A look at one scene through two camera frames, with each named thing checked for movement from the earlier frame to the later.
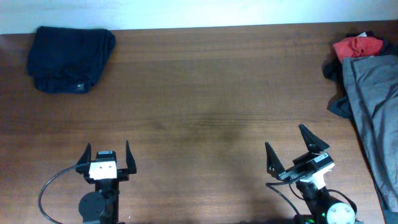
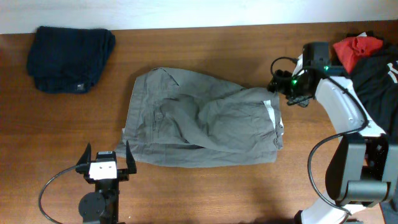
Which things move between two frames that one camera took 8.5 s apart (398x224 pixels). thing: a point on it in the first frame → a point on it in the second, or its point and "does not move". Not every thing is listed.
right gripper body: x=292 y=175 → x=293 y=89
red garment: x=358 y=46 does not move
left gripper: x=122 y=175 does not move
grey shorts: x=372 y=83 → x=178 y=119
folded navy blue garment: x=68 y=60 does not move
